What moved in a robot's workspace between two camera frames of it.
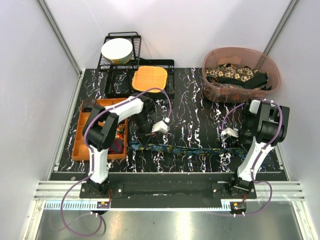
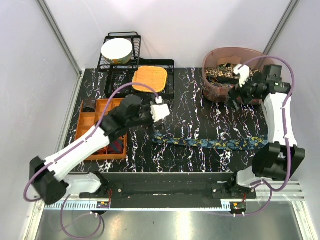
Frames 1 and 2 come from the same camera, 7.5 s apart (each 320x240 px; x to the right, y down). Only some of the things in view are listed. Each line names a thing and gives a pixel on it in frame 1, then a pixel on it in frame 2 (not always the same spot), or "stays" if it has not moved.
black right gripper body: (245, 134) → (248, 90)
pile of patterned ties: (243, 77) stays
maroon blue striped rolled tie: (117, 147) stays
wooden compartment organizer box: (80, 148) stays
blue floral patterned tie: (155, 148) → (238, 141)
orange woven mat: (146, 77) stays
